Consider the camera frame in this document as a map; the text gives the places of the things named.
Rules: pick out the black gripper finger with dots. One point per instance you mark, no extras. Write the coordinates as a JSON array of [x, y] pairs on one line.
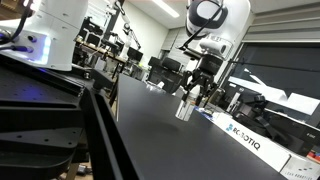
[[188, 85], [207, 90]]

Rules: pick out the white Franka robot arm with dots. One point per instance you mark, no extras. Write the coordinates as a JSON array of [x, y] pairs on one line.
[[56, 23]]

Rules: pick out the white pill bottle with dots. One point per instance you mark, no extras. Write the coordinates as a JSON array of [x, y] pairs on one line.
[[186, 109]]

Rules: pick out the white Robotiq cardboard box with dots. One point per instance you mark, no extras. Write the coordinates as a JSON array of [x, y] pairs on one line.
[[256, 143]]

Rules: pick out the ceiling light strip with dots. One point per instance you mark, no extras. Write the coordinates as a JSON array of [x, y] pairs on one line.
[[166, 8]]

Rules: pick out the black office chair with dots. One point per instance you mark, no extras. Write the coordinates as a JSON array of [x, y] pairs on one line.
[[166, 71]]

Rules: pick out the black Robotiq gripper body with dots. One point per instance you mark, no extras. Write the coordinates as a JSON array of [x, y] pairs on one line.
[[210, 66]]

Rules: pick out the black perforated mounting platform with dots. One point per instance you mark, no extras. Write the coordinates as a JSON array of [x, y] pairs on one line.
[[43, 116]]

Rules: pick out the black computer monitor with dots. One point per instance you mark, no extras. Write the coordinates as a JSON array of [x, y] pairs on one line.
[[135, 54]]

